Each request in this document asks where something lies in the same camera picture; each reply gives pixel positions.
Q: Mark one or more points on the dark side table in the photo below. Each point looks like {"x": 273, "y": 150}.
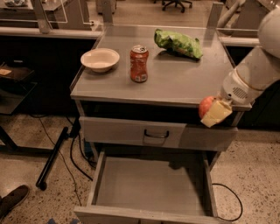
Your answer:
{"x": 15, "y": 85}

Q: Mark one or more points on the black office chair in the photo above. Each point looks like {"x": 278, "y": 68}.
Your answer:
{"x": 166, "y": 3}

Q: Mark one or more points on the orange soda can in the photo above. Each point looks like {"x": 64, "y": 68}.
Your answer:
{"x": 138, "y": 63}

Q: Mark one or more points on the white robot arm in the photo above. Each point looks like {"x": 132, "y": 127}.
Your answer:
{"x": 251, "y": 77}

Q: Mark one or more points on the black stand leg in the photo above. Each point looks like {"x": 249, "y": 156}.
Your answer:
{"x": 41, "y": 182}

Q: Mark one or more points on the white bowl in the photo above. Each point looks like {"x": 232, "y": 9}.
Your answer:
{"x": 100, "y": 60}

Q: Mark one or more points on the open middle drawer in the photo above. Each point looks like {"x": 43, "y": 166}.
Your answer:
{"x": 160, "y": 187}

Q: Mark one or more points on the red apple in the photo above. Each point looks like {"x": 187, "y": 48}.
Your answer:
{"x": 205, "y": 105}

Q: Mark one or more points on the closed top drawer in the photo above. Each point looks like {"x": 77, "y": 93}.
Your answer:
{"x": 157, "y": 134}

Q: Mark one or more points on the green chip bag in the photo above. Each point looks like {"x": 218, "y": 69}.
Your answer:
{"x": 178, "y": 43}

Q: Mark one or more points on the grey metal cabinet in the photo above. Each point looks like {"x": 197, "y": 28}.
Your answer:
{"x": 174, "y": 88}

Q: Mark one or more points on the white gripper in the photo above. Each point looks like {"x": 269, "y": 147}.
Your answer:
{"x": 234, "y": 88}

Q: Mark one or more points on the dark shoe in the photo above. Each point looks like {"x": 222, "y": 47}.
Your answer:
{"x": 13, "y": 199}

